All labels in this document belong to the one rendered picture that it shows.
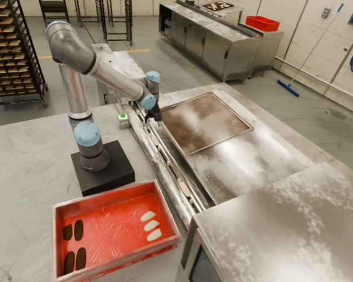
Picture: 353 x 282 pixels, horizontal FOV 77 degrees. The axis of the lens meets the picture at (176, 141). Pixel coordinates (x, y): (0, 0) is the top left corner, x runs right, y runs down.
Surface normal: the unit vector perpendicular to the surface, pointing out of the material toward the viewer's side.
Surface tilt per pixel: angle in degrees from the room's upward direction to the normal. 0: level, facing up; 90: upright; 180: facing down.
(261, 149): 10
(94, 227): 0
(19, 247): 0
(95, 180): 4
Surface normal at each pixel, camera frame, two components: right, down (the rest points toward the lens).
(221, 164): -0.07, -0.71
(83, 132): 0.13, -0.62
